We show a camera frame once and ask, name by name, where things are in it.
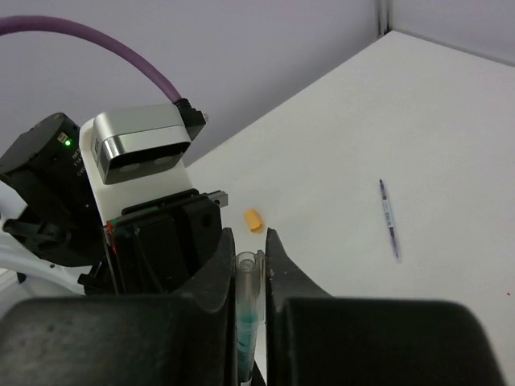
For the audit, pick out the green fineliner pen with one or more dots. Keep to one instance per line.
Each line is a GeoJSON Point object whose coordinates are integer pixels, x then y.
{"type": "Point", "coordinates": [246, 334]}

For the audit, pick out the right aluminium frame post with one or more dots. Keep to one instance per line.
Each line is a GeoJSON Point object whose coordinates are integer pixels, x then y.
{"type": "Point", "coordinates": [384, 16]}

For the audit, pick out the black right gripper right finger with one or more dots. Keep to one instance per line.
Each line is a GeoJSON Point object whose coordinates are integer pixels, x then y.
{"type": "Point", "coordinates": [313, 338]}

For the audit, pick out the clear pen cap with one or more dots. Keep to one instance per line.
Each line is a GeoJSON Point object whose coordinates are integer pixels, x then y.
{"type": "Point", "coordinates": [250, 287]}

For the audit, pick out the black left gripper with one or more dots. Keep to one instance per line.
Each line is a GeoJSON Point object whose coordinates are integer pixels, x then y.
{"type": "Point", "coordinates": [157, 246]}

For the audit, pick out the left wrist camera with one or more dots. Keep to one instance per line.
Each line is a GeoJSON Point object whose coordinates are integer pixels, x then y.
{"type": "Point", "coordinates": [134, 155]}

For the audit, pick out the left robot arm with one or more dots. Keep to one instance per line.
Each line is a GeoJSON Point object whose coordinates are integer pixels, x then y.
{"type": "Point", "coordinates": [54, 232]}

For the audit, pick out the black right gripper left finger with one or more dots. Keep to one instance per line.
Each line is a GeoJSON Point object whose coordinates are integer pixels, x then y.
{"type": "Point", "coordinates": [183, 338]}

